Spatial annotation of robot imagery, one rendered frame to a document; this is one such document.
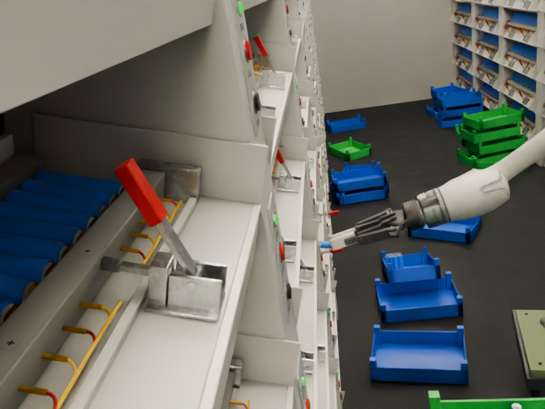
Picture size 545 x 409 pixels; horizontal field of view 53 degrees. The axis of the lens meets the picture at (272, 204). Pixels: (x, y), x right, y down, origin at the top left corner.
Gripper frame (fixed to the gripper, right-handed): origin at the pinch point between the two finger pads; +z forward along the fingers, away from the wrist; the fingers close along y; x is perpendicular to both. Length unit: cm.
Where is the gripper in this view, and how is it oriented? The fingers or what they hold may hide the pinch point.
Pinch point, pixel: (344, 238)
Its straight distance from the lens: 142.3
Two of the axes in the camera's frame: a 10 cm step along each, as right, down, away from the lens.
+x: 4.0, 8.6, 3.2
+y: -0.9, 3.8, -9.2
